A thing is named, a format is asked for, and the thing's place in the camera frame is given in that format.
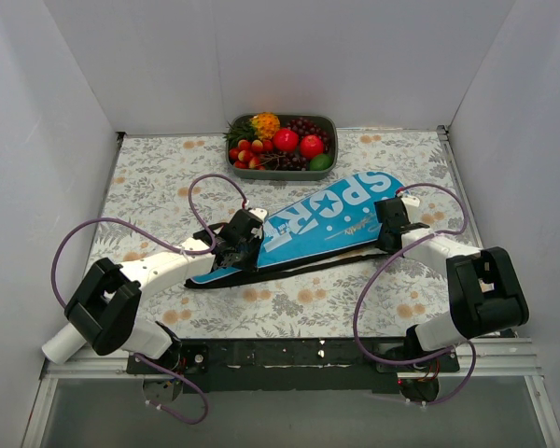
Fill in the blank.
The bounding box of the red apple right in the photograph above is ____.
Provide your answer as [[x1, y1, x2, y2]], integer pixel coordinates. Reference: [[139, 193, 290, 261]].
[[299, 134, 325, 161]]

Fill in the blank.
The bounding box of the dark grape bunch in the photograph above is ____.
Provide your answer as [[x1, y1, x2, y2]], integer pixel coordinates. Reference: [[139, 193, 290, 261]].
[[266, 118, 332, 172]]

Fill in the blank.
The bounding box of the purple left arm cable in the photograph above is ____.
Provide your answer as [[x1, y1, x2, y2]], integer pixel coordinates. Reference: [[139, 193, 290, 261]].
[[49, 174, 251, 426]]

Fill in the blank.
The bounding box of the orange toy pineapple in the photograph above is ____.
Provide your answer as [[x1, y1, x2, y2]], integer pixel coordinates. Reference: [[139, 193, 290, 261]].
[[250, 112, 281, 140]]

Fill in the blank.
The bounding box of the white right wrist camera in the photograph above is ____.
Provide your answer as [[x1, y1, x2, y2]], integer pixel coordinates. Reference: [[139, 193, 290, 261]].
[[397, 190, 421, 213]]

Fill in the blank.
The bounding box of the red apple left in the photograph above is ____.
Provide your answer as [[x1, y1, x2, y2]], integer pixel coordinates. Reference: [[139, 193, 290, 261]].
[[273, 128, 300, 152]]

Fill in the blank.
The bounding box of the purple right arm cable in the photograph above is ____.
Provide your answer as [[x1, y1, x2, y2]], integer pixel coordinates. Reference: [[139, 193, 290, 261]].
[[353, 182, 478, 406]]

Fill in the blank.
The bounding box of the white shuttlecock tube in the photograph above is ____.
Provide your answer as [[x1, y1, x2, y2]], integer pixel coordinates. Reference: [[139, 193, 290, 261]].
[[41, 323, 87, 365]]

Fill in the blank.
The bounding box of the red apple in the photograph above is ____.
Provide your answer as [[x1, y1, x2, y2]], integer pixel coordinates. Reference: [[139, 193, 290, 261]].
[[299, 134, 325, 161], [273, 128, 300, 152]]

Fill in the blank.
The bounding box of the grey fruit tray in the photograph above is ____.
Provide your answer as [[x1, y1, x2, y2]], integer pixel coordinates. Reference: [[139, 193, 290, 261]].
[[224, 113, 338, 181]]

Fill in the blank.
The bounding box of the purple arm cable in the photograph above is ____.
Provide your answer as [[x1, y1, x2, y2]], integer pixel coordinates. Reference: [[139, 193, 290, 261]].
[[49, 174, 251, 426], [353, 182, 478, 406]]

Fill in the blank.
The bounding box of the blue sport racket bag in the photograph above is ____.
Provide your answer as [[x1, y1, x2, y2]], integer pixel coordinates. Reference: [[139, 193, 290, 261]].
[[185, 172, 403, 289]]

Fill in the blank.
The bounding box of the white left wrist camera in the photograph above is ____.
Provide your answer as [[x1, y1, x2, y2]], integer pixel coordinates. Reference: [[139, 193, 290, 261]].
[[248, 207, 268, 222]]

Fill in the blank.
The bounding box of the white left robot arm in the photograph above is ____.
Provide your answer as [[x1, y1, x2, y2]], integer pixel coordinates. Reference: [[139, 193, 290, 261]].
[[42, 208, 268, 373]]

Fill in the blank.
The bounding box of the green lime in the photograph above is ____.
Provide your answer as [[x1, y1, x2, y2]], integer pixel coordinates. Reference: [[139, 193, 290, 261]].
[[309, 154, 333, 171]]

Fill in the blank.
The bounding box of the floral table mat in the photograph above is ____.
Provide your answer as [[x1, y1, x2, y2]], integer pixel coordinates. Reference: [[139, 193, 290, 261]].
[[90, 130, 479, 338]]

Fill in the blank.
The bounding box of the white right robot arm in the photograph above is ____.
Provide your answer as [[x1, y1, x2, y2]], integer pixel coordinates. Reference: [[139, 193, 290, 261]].
[[374, 197, 529, 371]]

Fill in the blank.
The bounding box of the small red peaches cluster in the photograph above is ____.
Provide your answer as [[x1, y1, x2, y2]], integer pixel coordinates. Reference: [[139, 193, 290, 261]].
[[228, 139, 274, 170]]

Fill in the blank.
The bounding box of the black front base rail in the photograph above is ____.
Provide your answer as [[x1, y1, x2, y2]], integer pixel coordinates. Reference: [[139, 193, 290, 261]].
[[125, 336, 461, 396]]

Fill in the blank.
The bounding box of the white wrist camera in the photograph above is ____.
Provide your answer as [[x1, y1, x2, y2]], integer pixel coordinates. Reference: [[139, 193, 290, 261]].
[[397, 190, 421, 213], [248, 207, 268, 222]]

